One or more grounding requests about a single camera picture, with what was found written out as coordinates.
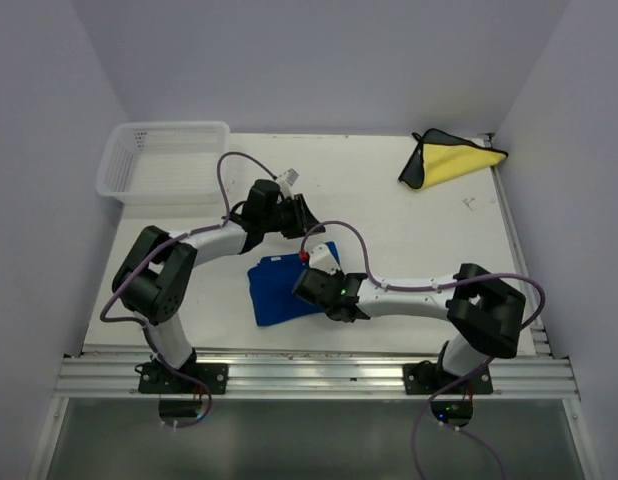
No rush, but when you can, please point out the yellow and black towel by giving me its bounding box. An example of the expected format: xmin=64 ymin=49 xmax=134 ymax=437
xmin=398 ymin=128 xmax=508 ymax=191

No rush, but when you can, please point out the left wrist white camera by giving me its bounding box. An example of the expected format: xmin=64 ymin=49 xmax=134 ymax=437
xmin=275 ymin=168 xmax=299 ymax=197

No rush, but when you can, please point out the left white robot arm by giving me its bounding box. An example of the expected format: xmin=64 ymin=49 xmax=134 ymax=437
xmin=100 ymin=179 xmax=325 ymax=393

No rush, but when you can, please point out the blue towel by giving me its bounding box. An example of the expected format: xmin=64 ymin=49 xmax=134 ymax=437
xmin=247 ymin=253 xmax=321 ymax=327

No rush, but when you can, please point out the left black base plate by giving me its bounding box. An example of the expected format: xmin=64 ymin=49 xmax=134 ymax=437
xmin=134 ymin=361 xmax=229 ymax=395

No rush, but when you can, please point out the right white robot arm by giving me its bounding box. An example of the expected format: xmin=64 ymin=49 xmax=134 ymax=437
xmin=293 ymin=263 xmax=526 ymax=393

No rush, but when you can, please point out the white plastic basket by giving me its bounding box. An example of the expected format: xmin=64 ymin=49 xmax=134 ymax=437
xmin=95 ymin=121 xmax=230 ymax=206

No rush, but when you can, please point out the aluminium mounting rail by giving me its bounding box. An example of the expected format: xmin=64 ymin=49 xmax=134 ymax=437
xmin=53 ymin=349 xmax=579 ymax=400

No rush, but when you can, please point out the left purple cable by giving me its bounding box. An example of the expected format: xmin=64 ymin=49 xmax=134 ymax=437
xmin=99 ymin=151 xmax=280 ymax=429

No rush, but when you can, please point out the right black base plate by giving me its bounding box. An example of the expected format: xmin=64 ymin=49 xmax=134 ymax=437
xmin=402 ymin=360 xmax=494 ymax=395

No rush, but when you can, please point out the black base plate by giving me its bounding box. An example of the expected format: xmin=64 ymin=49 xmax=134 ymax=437
xmin=134 ymin=361 xmax=229 ymax=395
xmin=402 ymin=360 xmax=494 ymax=395

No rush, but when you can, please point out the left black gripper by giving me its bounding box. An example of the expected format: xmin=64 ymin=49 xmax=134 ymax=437
xmin=261 ymin=193 xmax=324 ymax=239

